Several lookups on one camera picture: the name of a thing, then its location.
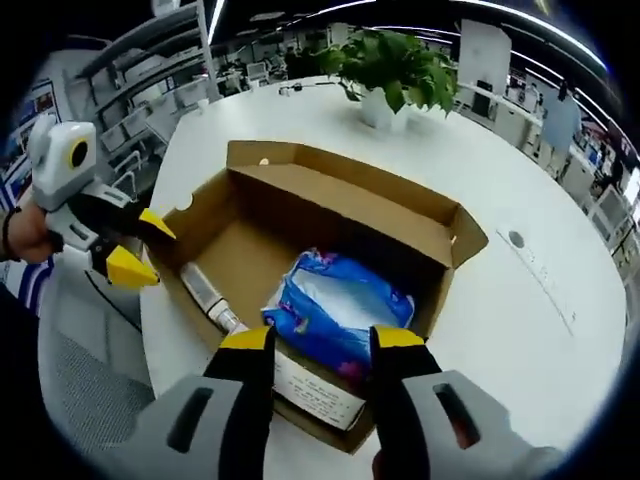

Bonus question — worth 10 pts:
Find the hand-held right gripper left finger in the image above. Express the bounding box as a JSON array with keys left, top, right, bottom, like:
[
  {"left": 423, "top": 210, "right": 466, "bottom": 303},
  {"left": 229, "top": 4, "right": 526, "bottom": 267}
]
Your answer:
[{"left": 107, "top": 327, "right": 277, "bottom": 480}]

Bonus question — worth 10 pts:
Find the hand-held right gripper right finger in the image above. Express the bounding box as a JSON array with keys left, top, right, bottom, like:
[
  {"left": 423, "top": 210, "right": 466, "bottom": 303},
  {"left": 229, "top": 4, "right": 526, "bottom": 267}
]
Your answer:
[{"left": 368, "top": 324, "right": 566, "bottom": 480}]

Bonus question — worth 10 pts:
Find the white pump bottle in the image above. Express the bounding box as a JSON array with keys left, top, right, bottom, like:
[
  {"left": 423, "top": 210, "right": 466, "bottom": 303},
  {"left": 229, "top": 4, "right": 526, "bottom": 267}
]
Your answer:
[{"left": 179, "top": 264, "right": 251, "bottom": 335}]

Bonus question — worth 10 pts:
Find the brown cardboard shoe box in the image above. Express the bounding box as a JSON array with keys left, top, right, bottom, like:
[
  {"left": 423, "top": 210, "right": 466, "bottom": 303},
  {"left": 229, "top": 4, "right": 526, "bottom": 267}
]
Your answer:
[{"left": 149, "top": 139, "right": 490, "bottom": 455}]

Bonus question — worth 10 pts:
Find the blue floral tissue pack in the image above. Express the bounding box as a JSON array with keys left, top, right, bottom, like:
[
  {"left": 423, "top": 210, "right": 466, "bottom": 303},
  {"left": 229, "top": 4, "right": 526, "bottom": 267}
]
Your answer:
[{"left": 260, "top": 247, "right": 417, "bottom": 386}]

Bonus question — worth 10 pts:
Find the person's left hand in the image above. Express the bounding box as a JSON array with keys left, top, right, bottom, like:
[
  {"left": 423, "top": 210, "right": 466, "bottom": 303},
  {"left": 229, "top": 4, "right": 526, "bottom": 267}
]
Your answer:
[{"left": 11, "top": 201, "right": 67, "bottom": 264}]

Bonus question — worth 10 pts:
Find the person's right hand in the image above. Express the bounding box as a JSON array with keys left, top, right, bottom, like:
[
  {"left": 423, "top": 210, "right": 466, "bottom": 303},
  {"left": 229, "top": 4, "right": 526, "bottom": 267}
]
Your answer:
[{"left": 369, "top": 451, "right": 391, "bottom": 480}]

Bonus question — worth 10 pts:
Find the black wristband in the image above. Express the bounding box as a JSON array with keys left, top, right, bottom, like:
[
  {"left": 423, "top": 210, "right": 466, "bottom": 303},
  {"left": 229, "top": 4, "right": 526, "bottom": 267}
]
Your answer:
[{"left": 1, "top": 206, "right": 24, "bottom": 262}]

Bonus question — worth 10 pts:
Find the striped blue white cloth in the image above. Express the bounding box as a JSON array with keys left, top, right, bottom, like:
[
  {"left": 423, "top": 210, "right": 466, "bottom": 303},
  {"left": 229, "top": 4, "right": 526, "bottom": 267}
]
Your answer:
[{"left": 0, "top": 257, "right": 57, "bottom": 317}]

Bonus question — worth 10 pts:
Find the grey mesh office chair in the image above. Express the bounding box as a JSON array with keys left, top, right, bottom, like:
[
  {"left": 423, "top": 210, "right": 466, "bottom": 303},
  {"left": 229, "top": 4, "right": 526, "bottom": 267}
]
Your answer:
[{"left": 37, "top": 269, "right": 159, "bottom": 436}]

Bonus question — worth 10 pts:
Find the grey metal shelf rack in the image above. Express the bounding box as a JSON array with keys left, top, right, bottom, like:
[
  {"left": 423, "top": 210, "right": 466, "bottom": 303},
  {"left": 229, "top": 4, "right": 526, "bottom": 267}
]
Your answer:
[{"left": 59, "top": 0, "right": 224, "bottom": 171}]

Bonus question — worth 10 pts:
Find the ceiling light strip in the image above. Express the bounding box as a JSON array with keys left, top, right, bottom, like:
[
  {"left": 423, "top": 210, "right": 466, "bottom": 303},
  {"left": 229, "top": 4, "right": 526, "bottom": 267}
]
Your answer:
[{"left": 207, "top": 0, "right": 227, "bottom": 44}]

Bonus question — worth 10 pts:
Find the potted green plant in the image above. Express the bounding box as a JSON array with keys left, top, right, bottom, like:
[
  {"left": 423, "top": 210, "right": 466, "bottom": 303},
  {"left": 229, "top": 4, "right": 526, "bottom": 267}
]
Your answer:
[{"left": 314, "top": 27, "right": 461, "bottom": 131}]

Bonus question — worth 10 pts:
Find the table cable slot cover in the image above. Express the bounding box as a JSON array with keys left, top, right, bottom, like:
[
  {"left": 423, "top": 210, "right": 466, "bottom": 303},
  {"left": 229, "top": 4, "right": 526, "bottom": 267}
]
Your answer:
[{"left": 496, "top": 227, "right": 577, "bottom": 337}]

